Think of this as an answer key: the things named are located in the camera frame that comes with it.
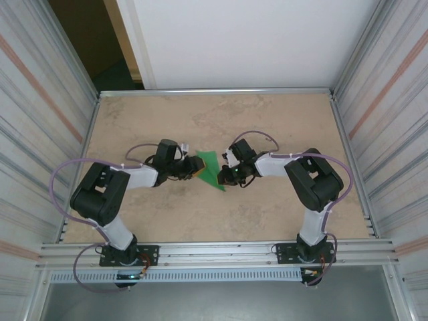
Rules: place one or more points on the green paper sheet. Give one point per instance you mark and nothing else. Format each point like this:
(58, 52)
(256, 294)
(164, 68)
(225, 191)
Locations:
(209, 167)

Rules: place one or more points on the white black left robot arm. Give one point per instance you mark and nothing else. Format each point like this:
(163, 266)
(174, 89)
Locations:
(115, 234)

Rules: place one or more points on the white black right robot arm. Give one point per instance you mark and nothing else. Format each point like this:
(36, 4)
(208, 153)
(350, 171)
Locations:
(312, 224)

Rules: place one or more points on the grey metal shelf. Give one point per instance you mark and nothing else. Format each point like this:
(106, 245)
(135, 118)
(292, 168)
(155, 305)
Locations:
(217, 301)

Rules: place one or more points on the black base controller module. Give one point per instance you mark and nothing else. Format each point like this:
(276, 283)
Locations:
(312, 274)
(128, 277)

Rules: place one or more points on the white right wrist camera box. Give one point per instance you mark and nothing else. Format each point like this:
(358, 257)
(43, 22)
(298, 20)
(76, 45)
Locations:
(230, 158)

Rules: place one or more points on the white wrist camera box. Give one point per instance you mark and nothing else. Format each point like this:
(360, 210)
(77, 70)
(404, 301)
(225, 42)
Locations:
(185, 147)
(230, 158)

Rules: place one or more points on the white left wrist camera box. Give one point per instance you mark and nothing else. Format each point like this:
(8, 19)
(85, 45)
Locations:
(185, 147)

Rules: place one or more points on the aluminium table end rail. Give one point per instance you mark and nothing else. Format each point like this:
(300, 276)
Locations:
(217, 92)

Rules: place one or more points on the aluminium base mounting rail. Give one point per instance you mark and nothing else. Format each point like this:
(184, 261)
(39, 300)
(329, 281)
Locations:
(217, 249)

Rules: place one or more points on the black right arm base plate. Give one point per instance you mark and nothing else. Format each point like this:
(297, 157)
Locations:
(284, 252)

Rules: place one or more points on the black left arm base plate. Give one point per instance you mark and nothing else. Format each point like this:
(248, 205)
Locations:
(150, 254)

